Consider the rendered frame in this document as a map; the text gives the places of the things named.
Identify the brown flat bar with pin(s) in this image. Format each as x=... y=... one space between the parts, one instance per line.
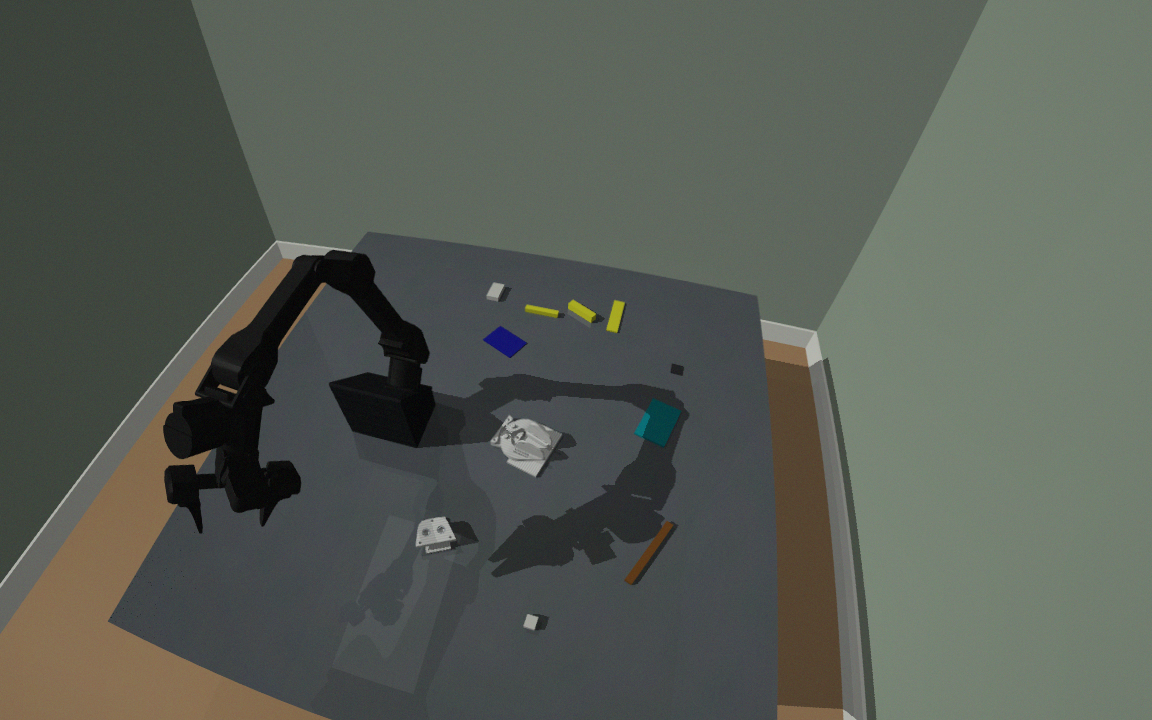
x=634 y=573

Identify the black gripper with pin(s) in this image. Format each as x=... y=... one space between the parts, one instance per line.
x=183 y=484

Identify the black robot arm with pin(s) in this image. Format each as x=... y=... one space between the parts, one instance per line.
x=246 y=361

